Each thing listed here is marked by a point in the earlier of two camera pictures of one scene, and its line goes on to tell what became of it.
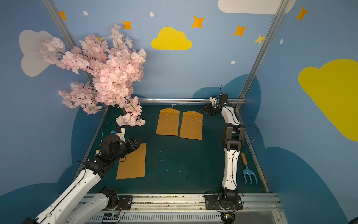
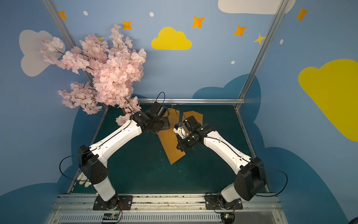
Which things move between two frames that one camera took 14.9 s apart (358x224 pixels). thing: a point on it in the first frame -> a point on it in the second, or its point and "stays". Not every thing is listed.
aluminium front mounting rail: [258, 208] stays
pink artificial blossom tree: [115, 65] stays
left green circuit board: [111, 216] stays
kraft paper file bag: [168, 122] stays
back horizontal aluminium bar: [186, 101] stays
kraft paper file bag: [133, 165] -> [169, 142]
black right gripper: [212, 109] -> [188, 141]
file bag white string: [196, 118] stays
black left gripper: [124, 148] -> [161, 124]
